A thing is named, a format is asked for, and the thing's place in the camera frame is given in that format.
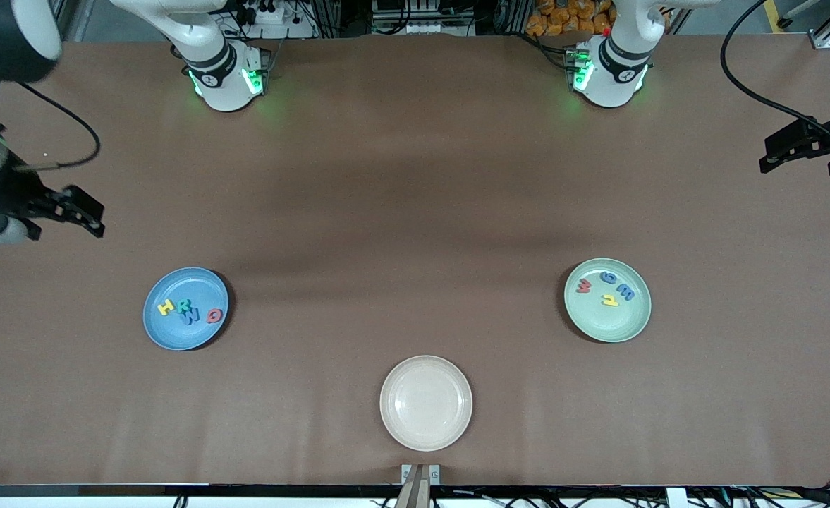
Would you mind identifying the blue plate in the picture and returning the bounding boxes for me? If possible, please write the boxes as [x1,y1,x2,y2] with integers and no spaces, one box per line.
[142,266,230,351]

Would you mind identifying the green plate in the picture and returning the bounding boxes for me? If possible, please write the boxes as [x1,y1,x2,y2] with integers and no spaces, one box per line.
[563,258,652,344]

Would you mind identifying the beige plate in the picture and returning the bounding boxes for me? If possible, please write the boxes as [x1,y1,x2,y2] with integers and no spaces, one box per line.
[379,355,473,452]

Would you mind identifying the bag of orange fruit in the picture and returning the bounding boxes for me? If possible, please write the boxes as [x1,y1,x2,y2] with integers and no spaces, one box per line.
[525,0,613,37]

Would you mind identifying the white power strip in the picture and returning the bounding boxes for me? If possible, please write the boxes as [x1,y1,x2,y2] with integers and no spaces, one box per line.
[235,0,317,40]

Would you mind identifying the background equipment rack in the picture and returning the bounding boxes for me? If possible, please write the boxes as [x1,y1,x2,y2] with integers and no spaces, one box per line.
[369,0,482,36]

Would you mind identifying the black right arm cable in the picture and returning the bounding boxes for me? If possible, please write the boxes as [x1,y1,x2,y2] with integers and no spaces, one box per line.
[0,79,102,171]

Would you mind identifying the black table edge rail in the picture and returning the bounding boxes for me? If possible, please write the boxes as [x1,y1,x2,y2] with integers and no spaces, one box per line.
[0,483,830,500]

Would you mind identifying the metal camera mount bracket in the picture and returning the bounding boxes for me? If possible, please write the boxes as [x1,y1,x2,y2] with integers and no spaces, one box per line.
[401,464,441,508]

